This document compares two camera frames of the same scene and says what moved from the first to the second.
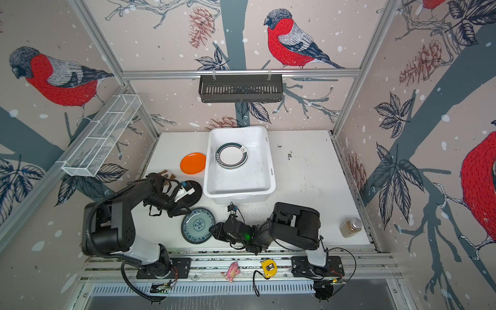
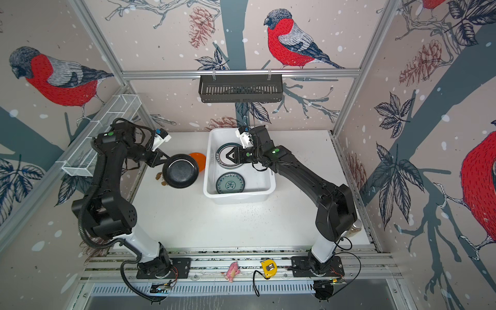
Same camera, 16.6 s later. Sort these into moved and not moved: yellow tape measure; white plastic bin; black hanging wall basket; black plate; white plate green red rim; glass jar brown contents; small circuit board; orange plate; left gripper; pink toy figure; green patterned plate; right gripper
Moved: green patterned plate; black plate; right gripper; left gripper
Not moved: white plate green red rim; black hanging wall basket; orange plate; pink toy figure; small circuit board; white plastic bin; glass jar brown contents; yellow tape measure
